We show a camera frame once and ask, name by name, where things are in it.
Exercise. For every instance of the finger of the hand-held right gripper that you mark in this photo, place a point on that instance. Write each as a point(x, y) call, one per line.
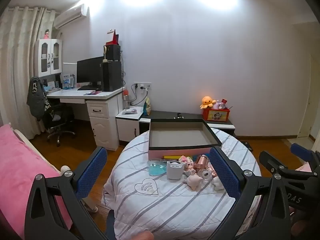
point(268, 158)
point(301, 152)

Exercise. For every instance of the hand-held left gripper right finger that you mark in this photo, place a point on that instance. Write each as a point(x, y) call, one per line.
point(223, 172)

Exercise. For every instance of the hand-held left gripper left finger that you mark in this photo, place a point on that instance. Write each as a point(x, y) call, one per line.
point(92, 172)

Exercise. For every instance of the pink small toy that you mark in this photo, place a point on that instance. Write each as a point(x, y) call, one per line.
point(213, 172)

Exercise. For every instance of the white small figurine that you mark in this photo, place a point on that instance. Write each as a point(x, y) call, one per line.
point(217, 184)

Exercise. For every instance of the pink pig figurine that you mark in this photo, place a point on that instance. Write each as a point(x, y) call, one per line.
point(194, 180)

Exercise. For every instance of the pink box with black rim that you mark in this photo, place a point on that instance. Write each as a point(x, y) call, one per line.
point(180, 136)

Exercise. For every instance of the blue heart-shaped dish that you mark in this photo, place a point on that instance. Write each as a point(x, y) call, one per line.
point(157, 168)

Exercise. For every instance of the copper metal bottle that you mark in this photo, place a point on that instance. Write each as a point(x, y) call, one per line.
point(200, 161)

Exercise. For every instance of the pink block toy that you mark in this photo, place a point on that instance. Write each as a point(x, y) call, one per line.
point(185, 158)

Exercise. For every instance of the white desk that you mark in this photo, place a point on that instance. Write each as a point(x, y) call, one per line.
point(102, 120)

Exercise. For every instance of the yellow flat box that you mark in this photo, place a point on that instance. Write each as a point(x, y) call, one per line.
point(171, 157)

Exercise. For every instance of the clear acrylic heart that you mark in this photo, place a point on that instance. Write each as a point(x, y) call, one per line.
point(147, 186)

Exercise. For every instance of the white nightstand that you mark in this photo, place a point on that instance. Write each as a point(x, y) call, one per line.
point(127, 127)

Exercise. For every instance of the red storage box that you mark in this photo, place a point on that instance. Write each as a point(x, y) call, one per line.
point(216, 115)

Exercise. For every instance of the black office chair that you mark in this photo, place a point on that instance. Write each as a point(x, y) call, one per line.
point(57, 120)

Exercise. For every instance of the purple plush toy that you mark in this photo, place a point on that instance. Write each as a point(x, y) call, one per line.
point(219, 104)

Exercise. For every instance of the pink blanket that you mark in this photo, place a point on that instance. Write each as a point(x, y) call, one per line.
point(22, 170)

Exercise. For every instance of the small black object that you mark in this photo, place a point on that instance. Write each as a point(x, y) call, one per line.
point(178, 116)

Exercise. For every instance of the printed papers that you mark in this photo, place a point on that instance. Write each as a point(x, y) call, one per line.
point(130, 111)

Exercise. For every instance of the orange octopus plush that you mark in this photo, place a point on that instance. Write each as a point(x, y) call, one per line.
point(208, 102)

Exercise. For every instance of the clear water bottle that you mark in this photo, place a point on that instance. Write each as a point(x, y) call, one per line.
point(126, 100)

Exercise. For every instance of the black keyboard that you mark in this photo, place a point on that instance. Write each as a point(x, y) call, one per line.
point(87, 88)

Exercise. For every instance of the blue and yellow snack bag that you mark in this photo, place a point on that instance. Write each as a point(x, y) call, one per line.
point(147, 107)

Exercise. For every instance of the grey jacket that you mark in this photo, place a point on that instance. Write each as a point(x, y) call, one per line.
point(36, 97)

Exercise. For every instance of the blue and white box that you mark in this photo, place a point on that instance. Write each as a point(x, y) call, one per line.
point(68, 81)

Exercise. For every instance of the black computer tower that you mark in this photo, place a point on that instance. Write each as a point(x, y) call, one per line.
point(111, 76)

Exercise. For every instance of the black monitor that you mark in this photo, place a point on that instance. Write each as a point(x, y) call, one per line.
point(88, 71)

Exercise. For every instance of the small beige webcam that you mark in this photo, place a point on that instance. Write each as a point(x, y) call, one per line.
point(105, 53)

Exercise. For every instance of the black speaker box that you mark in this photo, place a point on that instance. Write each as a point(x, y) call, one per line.
point(113, 52)

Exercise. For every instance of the beige curtain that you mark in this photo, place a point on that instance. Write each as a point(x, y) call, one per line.
point(15, 67)

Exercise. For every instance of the red paper bag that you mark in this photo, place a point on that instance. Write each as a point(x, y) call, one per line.
point(114, 38)

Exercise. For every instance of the pink doll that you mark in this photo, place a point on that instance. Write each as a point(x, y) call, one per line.
point(46, 34)

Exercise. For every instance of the white air conditioner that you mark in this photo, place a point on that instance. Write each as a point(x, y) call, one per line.
point(68, 17)

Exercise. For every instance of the white bed frame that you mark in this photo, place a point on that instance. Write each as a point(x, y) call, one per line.
point(65, 169)

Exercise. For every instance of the white wall outlet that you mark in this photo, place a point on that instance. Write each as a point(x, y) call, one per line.
point(142, 85)

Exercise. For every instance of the white wall cabinet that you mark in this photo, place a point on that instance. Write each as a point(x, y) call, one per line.
point(48, 57)

